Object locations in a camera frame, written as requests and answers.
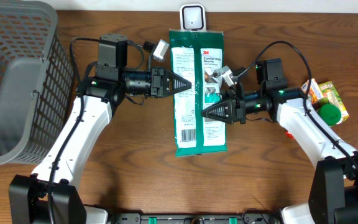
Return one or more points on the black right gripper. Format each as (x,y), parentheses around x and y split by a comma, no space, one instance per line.
(227,108)

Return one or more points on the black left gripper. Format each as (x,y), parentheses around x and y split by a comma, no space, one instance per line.
(165,76)

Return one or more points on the green 3M package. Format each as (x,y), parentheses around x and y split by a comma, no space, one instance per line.
(195,56)

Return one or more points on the red sachet packet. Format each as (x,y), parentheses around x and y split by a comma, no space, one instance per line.
(289,135)

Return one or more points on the small orange box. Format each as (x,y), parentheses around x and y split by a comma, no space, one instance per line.
(315,94)

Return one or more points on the green yellow juice carton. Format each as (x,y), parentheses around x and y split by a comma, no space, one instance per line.
(331,96)

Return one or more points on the white jar green lid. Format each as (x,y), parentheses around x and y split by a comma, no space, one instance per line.
(330,114)

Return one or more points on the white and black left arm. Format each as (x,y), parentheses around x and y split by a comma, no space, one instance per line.
(49,194)

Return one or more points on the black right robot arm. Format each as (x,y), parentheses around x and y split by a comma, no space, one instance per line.
(334,192)

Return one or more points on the white barcode scanner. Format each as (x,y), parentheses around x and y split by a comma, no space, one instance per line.
(192,17)

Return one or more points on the dark grey plastic mesh basket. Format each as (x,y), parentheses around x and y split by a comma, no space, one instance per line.
(35,81)

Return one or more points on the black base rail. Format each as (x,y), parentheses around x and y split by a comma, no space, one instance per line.
(245,218)

